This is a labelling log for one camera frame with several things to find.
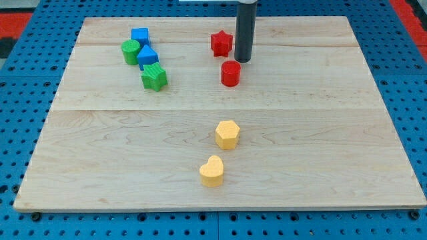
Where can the green star block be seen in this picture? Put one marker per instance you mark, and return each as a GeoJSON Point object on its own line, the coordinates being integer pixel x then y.
{"type": "Point", "coordinates": [154, 77]}

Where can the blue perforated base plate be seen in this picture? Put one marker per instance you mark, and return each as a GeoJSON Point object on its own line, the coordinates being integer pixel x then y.
{"type": "Point", "coordinates": [32, 73]}

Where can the yellow heart block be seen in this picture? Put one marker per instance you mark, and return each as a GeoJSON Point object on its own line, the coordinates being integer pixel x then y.
{"type": "Point", "coordinates": [212, 172]}

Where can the green cylinder block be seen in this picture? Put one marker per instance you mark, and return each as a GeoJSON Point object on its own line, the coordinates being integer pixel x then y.
{"type": "Point", "coordinates": [130, 49]}

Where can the light wooden board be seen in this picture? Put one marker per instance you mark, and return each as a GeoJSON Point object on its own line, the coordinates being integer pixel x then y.
{"type": "Point", "coordinates": [315, 133]}

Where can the red star block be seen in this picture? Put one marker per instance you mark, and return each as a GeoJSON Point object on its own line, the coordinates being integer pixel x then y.
{"type": "Point", "coordinates": [221, 43]}

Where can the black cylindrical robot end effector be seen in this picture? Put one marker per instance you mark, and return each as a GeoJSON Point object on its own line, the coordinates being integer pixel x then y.
{"type": "Point", "coordinates": [245, 26]}

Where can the blue triangle block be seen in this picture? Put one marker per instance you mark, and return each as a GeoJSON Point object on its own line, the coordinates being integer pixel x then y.
{"type": "Point", "coordinates": [147, 56]}

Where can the yellow hexagon block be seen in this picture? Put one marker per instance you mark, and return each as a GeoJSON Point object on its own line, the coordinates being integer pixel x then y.
{"type": "Point", "coordinates": [227, 134]}

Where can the red cylinder block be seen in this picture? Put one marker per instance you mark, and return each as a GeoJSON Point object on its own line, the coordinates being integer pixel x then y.
{"type": "Point", "coordinates": [230, 73]}

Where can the blue cube block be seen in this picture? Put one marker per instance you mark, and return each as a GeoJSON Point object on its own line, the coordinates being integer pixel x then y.
{"type": "Point", "coordinates": [141, 35]}

